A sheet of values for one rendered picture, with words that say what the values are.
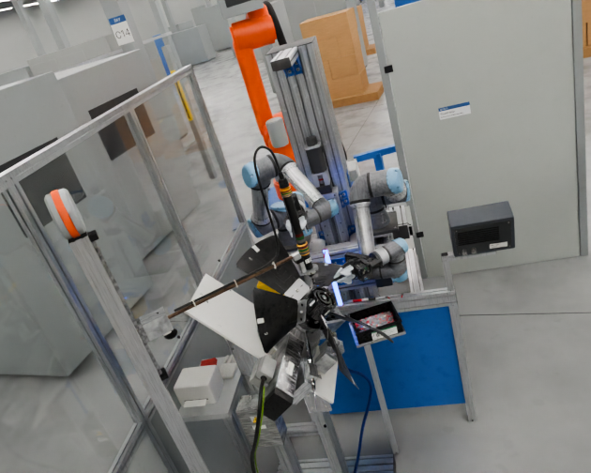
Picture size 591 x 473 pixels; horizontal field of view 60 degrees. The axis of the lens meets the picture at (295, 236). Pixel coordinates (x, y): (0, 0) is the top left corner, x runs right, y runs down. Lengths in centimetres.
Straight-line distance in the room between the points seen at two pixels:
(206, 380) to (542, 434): 173
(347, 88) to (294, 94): 730
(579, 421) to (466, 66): 216
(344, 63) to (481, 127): 646
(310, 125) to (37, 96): 258
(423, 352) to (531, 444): 69
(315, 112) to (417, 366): 144
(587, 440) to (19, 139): 417
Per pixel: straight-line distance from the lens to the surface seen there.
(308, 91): 280
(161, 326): 192
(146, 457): 225
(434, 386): 294
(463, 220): 233
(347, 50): 995
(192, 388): 229
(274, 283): 206
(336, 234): 299
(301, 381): 192
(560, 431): 308
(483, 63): 365
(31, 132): 459
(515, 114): 377
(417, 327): 268
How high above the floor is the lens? 232
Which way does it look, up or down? 26 degrees down
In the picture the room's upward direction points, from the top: 17 degrees counter-clockwise
